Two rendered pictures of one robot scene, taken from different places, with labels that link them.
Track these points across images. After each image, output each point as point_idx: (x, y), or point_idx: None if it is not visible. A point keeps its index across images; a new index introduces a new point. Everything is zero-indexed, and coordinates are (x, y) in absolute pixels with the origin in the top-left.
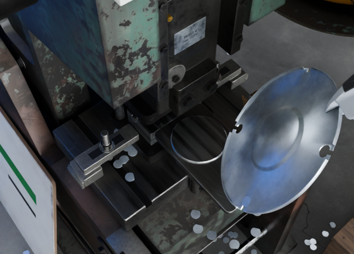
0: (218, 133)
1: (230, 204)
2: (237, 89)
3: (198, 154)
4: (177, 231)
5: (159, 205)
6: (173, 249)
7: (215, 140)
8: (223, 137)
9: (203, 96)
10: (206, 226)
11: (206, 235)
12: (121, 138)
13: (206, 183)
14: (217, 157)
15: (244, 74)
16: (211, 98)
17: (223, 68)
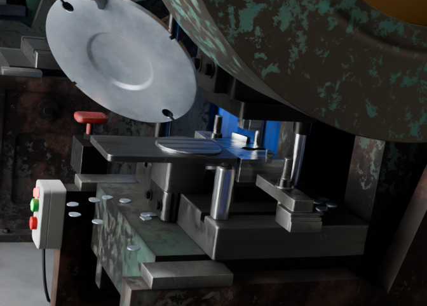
0: (187, 150)
1: (99, 137)
2: (272, 223)
3: (168, 139)
4: (114, 192)
5: (148, 186)
6: (100, 197)
7: (179, 147)
8: (179, 150)
9: (206, 82)
10: (111, 224)
11: (108, 252)
12: None
13: (133, 137)
14: (157, 144)
15: (288, 212)
16: (265, 209)
17: (297, 192)
